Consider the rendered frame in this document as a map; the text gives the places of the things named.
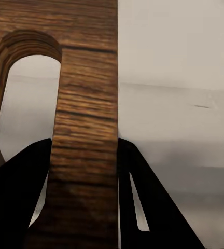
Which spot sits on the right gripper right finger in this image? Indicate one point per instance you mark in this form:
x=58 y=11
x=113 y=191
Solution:
x=168 y=228

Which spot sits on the cutting board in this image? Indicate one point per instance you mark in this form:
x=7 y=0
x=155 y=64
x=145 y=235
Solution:
x=81 y=203

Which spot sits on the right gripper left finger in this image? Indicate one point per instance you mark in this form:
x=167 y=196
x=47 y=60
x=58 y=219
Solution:
x=21 y=180

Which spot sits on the bowl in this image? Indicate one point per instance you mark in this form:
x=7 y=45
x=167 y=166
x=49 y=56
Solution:
x=36 y=213

